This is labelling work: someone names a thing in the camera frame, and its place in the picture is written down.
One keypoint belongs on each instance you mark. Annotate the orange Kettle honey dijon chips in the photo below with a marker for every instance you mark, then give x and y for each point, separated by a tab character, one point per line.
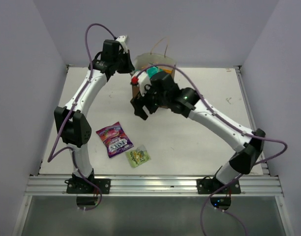
169	70

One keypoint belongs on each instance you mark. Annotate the teal snack packet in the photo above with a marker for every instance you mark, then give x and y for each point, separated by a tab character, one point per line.
153	70

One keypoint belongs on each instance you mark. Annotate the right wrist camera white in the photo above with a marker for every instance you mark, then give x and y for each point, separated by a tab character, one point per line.
139	83

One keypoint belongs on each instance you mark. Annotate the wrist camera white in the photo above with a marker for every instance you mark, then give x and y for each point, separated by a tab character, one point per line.
123	40
139	83

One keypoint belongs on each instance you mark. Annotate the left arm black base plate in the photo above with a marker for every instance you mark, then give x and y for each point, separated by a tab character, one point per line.
79	186

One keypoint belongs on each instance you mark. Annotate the purple Fox's candy bag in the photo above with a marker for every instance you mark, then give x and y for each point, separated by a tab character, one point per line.
115	139

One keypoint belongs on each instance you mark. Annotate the small green snack packet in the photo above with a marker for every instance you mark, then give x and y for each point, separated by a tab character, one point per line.
138	156

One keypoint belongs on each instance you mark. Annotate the aluminium front rail frame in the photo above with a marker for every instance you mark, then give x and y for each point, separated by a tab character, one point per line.
152	186

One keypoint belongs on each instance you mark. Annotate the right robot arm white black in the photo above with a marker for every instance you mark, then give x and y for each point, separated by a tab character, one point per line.
247	143

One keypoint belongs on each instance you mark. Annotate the aluminium right side rail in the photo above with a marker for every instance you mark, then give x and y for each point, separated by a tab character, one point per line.
252	122

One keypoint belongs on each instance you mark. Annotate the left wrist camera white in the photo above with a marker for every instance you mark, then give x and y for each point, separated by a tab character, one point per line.
123	40

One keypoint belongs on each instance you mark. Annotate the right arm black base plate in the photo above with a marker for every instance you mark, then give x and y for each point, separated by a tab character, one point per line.
208	185

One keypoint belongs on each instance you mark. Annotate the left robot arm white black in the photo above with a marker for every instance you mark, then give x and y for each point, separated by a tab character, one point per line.
71	120

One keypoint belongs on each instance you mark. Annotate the brown paper bag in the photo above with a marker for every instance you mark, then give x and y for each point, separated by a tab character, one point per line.
155	64

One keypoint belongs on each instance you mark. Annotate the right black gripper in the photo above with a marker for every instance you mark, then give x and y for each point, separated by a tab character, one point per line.
138	104

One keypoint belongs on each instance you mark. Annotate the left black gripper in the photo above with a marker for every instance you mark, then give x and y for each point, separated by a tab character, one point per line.
129	67

